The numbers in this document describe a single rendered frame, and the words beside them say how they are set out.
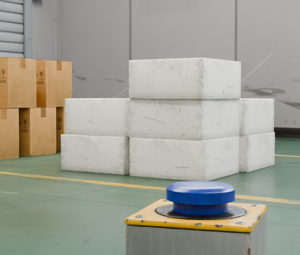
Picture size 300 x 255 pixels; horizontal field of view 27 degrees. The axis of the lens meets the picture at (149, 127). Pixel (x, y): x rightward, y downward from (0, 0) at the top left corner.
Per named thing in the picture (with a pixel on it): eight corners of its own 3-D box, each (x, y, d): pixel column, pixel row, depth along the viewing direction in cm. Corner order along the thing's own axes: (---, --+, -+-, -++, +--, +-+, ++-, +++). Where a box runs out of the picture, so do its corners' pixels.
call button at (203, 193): (228, 228, 35) (228, 190, 35) (158, 223, 36) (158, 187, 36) (240, 215, 38) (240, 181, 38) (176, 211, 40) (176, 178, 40)
